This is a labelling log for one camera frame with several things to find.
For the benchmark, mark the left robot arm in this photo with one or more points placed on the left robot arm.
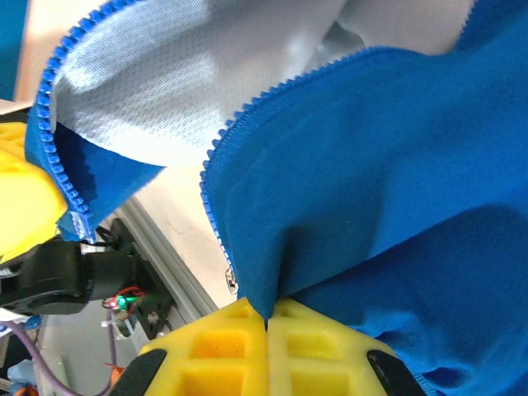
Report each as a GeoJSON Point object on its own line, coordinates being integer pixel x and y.
{"type": "Point", "coordinates": [109, 270]}

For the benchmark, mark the orange snack bag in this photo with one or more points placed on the orange snack bag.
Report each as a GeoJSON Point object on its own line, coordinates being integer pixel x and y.
{"type": "Point", "coordinates": [115, 373]}

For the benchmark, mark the blue red white zip jacket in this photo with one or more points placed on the blue red white zip jacket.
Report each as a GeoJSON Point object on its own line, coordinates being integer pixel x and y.
{"type": "Point", "coordinates": [350, 173]}

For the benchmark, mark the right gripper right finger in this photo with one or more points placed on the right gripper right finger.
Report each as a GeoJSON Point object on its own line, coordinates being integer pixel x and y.
{"type": "Point", "coordinates": [330, 354]}

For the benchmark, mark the aluminium rail frame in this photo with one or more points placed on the aluminium rail frame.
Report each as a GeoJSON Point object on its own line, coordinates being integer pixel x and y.
{"type": "Point", "coordinates": [177, 264]}

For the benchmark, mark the metal zipper slider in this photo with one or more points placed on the metal zipper slider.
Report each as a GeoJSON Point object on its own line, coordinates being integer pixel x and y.
{"type": "Point", "coordinates": [232, 281]}

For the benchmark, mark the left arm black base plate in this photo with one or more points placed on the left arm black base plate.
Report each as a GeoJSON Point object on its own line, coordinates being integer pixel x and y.
{"type": "Point", "coordinates": [154, 309]}

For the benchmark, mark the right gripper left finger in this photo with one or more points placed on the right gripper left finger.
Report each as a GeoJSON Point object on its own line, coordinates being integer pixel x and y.
{"type": "Point", "coordinates": [206, 354]}

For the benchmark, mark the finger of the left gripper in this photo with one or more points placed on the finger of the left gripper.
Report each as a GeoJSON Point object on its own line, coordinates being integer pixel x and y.
{"type": "Point", "coordinates": [24, 206]}

